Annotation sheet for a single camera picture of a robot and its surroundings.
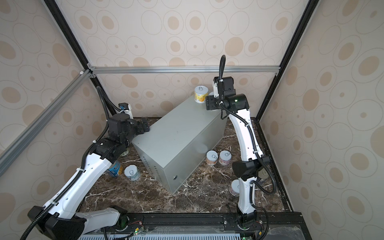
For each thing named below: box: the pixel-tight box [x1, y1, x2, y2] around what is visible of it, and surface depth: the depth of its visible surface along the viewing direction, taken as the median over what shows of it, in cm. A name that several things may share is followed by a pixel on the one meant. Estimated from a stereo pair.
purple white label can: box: [229, 179, 240, 197], surface depth 83 cm
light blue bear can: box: [124, 164, 141, 182], surface depth 87 cm
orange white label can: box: [205, 150, 219, 166], surface depth 94 cm
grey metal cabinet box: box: [131, 102, 228, 195], surface depth 70 cm
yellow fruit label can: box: [194, 85, 209, 104], surface depth 80 cm
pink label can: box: [218, 150, 232, 166], surface depth 94 cm
